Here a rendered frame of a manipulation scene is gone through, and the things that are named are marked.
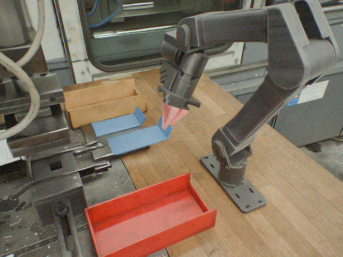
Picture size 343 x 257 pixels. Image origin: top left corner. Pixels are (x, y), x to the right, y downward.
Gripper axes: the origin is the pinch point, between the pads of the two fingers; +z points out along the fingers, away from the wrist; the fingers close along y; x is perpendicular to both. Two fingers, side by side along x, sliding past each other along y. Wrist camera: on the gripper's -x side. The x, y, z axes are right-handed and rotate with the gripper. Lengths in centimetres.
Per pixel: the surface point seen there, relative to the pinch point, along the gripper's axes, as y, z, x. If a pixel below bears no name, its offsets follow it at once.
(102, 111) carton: 8.2, 9.3, -24.7
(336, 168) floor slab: -170, 20, -48
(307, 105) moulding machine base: -130, -11, -63
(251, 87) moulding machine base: -77, -10, -59
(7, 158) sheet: 31.2, 22.4, -11.6
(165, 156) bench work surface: -5.8, 9.7, -2.5
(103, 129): 8.2, 12.4, -18.1
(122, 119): 2.4, 9.0, -21.1
